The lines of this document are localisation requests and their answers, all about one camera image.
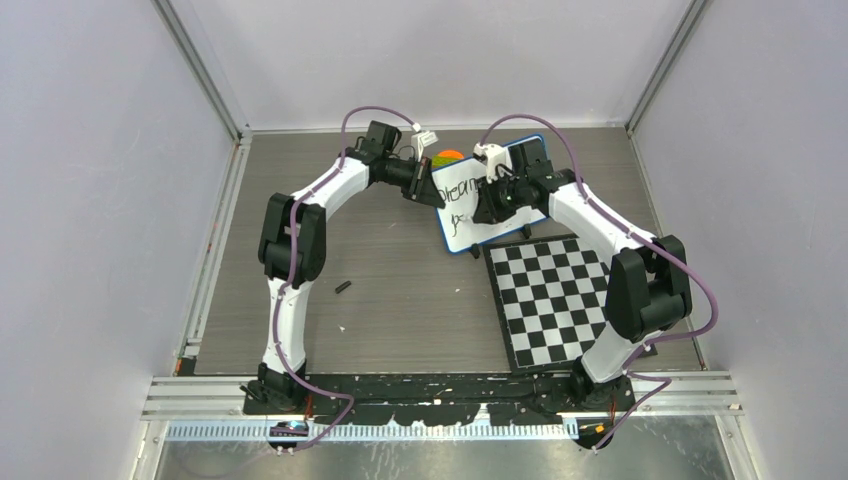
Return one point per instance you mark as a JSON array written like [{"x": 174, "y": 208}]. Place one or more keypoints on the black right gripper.
[{"x": 492, "y": 213}]

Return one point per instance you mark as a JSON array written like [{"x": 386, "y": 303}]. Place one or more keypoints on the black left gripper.
[{"x": 423, "y": 187}]

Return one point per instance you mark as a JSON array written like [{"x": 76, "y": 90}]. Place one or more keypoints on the blue framed whiteboard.
[{"x": 456, "y": 185}]

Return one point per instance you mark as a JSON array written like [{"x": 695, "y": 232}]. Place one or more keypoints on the black marker cap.
[{"x": 342, "y": 287}]

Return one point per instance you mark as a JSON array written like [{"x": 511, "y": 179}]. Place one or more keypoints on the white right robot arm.
[{"x": 648, "y": 291}]

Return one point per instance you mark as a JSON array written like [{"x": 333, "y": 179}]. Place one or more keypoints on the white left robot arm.
[{"x": 293, "y": 245}]

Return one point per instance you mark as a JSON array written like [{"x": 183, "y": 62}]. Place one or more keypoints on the orange green round object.
[{"x": 446, "y": 157}]

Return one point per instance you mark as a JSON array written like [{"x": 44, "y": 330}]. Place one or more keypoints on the black white checkerboard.
[{"x": 549, "y": 297}]

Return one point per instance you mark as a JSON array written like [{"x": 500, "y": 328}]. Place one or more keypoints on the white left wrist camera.
[{"x": 422, "y": 139}]

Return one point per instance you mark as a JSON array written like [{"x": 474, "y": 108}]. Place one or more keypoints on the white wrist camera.
[
  {"x": 422, "y": 139},
  {"x": 496, "y": 159}
]

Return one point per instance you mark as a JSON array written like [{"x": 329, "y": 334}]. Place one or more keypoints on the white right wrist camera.
[{"x": 496, "y": 159}]

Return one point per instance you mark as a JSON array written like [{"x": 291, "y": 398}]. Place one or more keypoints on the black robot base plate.
[{"x": 434, "y": 399}]

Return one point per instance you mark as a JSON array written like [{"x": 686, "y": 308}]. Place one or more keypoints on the aluminium front frame rail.
[{"x": 208, "y": 408}]

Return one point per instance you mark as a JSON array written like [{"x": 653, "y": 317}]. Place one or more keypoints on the aluminium right frame post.
[{"x": 682, "y": 34}]

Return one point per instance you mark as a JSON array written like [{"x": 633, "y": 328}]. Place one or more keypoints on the aluminium frame post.
[
  {"x": 682, "y": 34},
  {"x": 186, "y": 45}
]

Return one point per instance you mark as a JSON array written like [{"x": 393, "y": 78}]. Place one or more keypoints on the aluminium left frame post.
[{"x": 186, "y": 45}]

